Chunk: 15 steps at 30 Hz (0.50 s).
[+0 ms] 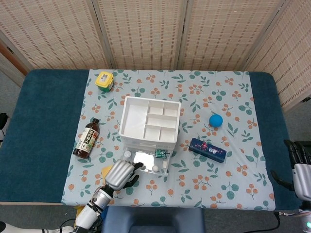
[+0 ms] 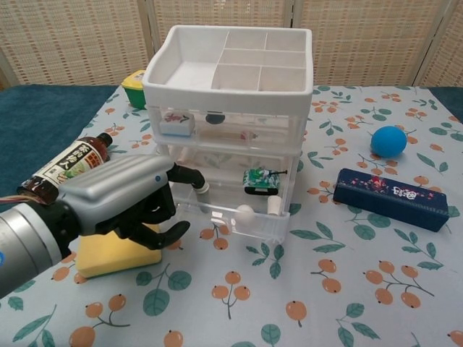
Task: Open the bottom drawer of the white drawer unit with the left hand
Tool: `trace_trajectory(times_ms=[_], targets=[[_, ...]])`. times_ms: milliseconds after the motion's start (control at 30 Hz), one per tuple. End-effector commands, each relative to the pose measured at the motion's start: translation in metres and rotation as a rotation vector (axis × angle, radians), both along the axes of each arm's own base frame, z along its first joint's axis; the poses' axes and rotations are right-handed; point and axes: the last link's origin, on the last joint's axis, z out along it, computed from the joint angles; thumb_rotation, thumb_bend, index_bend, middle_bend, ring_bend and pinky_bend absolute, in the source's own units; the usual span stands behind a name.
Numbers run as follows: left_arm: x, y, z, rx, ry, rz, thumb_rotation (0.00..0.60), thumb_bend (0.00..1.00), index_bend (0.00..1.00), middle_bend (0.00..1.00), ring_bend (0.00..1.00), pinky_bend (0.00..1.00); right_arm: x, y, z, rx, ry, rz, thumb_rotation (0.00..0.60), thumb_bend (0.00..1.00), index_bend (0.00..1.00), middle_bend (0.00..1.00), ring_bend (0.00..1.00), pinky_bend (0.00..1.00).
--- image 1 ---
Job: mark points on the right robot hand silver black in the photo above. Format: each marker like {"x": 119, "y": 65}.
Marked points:
{"x": 303, "y": 179}

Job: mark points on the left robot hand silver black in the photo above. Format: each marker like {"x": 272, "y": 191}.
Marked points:
{"x": 119, "y": 174}

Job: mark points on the clear plastic drawer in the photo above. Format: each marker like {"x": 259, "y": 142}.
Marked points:
{"x": 143, "y": 159}
{"x": 148, "y": 142}

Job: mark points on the small white ball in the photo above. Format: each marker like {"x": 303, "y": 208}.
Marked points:
{"x": 155, "y": 168}

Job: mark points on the white plastic drawer organizer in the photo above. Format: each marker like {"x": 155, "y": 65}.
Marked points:
{"x": 136, "y": 119}

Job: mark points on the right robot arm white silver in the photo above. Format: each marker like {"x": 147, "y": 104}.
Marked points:
{"x": 307, "y": 218}

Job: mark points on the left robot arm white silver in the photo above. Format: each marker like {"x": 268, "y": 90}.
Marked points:
{"x": 92, "y": 208}

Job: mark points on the dark blue pencil case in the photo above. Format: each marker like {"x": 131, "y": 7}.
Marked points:
{"x": 207, "y": 150}

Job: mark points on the yellow sponge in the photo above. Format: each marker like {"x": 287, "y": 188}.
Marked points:
{"x": 107, "y": 171}

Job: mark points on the white round cap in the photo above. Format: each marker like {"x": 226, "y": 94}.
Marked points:
{"x": 127, "y": 154}

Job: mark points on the small white cylinder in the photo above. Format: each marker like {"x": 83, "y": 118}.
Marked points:
{"x": 165, "y": 164}

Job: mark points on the brown tea bottle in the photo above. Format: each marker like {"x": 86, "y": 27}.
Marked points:
{"x": 87, "y": 138}

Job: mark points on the yellow table leg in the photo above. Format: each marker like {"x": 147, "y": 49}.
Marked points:
{"x": 79, "y": 210}

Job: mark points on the blue grey chair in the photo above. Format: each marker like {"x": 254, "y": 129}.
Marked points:
{"x": 150, "y": 218}

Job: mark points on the floral printed tablecloth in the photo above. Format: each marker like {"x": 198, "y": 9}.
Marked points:
{"x": 194, "y": 189}

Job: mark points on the teal table cover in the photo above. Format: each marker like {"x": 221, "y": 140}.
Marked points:
{"x": 43, "y": 121}

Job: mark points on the green container yellow lid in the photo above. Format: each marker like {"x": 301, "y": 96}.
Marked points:
{"x": 104, "y": 80}

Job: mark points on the blue ball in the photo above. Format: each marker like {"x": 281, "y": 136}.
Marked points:
{"x": 216, "y": 121}

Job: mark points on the black white device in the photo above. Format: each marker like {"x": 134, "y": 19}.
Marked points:
{"x": 3, "y": 121}

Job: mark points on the woven bamboo folding screen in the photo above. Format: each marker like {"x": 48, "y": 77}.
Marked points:
{"x": 145, "y": 31}

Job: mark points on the brown wooden board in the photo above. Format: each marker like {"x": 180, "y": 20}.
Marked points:
{"x": 12, "y": 60}

